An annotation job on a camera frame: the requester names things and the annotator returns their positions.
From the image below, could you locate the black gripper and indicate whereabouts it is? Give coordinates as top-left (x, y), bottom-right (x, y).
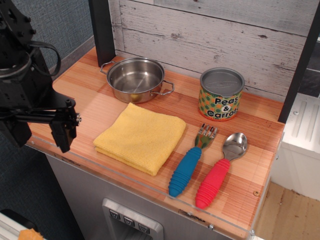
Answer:
top-left (0, 48), bottom-right (82, 153)

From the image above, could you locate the clear acrylic edge guard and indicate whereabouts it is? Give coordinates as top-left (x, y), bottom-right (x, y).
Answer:
top-left (27, 136), bottom-right (270, 240)

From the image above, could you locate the blue handled fork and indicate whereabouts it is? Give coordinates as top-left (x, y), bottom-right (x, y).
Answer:
top-left (168, 123), bottom-right (218, 197)

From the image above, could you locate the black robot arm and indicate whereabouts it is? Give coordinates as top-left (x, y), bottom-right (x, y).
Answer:
top-left (0, 0), bottom-right (81, 153)

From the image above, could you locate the peas and carrots can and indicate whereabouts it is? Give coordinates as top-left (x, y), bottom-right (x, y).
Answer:
top-left (198, 67), bottom-right (245, 122)

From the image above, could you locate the white toy cabinet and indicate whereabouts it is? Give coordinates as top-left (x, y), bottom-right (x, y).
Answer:
top-left (270, 93), bottom-right (320, 200)

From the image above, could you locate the red handled spoon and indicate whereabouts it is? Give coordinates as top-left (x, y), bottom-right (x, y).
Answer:
top-left (195, 132), bottom-right (248, 209)

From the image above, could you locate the yellow folded cloth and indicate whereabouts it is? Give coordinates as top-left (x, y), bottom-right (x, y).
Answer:
top-left (93, 103), bottom-right (186, 176)

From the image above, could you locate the silver dispenser panel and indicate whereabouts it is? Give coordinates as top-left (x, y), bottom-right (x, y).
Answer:
top-left (102, 198), bottom-right (165, 240)

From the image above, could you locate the silver metal pot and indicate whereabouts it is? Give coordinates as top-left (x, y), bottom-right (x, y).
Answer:
top-left (100, 57), bottom-right (175, 104)

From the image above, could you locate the orange object at corner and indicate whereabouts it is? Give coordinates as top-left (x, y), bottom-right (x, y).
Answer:
top-left (18, 228), bottom-right (44, 240)

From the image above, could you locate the dark vertical post right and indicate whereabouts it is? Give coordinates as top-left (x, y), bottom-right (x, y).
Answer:
top-left (277, 3), bottom-right (320, 124)

